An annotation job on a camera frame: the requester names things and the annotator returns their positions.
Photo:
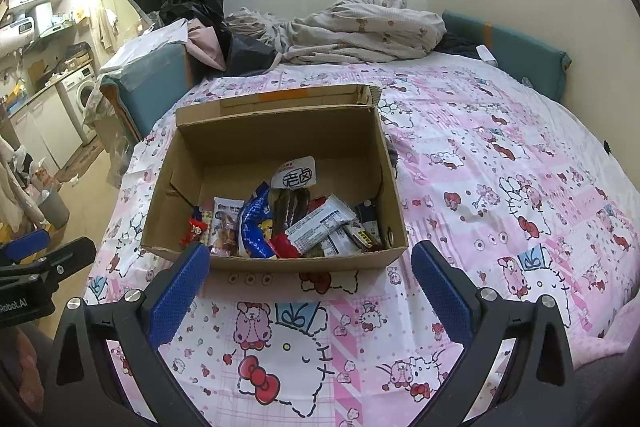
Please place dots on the white washing machine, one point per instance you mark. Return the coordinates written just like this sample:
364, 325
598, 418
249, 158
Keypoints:
82, 92

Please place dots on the person's grey trouser leg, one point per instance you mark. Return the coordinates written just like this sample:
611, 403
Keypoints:
595, 397

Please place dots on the brown white bar packet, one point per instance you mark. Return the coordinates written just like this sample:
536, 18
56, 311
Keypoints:
362, 237

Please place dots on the grey trash bin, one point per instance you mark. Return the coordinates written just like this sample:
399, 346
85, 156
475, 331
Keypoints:
52, 207

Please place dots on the small white item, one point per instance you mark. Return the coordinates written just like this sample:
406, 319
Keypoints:
486, 54

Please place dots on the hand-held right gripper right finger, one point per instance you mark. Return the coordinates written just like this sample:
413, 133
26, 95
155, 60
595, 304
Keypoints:
442, 297

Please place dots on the crumpled beige duvet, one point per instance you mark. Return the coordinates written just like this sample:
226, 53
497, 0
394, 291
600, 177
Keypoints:
360, 27

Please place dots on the pink fleece blanket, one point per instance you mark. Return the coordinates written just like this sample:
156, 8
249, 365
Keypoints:
610, 337

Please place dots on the pink cloth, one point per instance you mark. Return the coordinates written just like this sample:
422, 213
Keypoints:
205, 42

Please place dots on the dark clear snack packet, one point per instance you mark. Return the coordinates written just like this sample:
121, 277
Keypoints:
290, 202

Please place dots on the small dark grey object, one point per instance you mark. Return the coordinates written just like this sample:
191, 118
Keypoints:
392, 155

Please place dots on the pink printed bed sheet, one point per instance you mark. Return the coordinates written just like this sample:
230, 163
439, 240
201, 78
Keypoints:
450, 207

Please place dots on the hanging towel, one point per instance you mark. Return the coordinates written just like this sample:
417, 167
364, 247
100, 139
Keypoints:
105, 29

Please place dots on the white snack packet red end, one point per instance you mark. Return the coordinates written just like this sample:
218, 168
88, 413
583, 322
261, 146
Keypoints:
315, 222

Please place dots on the small black object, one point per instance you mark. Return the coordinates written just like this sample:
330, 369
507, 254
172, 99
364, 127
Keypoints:
608, 148

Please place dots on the white water heater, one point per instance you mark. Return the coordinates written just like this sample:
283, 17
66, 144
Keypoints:
17, 32

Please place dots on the white hanging clothes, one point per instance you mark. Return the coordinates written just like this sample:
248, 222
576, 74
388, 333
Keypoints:
12, 192

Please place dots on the teal bed headboard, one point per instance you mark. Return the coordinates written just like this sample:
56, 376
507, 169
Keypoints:
515, 47

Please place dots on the white paper sheet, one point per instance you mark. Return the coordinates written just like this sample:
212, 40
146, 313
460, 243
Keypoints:
150, 42

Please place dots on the white navy snack packet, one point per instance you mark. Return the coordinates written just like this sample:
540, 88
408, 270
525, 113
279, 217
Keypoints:
367, 213

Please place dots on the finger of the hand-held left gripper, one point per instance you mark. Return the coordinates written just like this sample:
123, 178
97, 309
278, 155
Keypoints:
65, 254
22, 244

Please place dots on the red rice cake packet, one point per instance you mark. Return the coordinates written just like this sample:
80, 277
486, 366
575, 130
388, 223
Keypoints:
196, 229

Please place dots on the brown cardboard box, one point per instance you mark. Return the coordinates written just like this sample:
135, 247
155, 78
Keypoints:
300, 259

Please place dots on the white kitchen cabinet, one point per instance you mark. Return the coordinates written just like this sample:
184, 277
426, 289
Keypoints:
40, 132

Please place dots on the dark plastic bag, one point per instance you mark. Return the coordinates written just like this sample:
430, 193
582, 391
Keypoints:
250, 52

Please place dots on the yellow purple snack packet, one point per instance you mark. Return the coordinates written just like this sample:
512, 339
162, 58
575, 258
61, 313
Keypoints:
225, 227

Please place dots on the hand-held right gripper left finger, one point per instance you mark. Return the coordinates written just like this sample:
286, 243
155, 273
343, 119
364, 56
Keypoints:
175, 297

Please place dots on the blue yellow snack packet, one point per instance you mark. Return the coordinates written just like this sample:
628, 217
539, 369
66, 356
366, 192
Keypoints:
255, 227

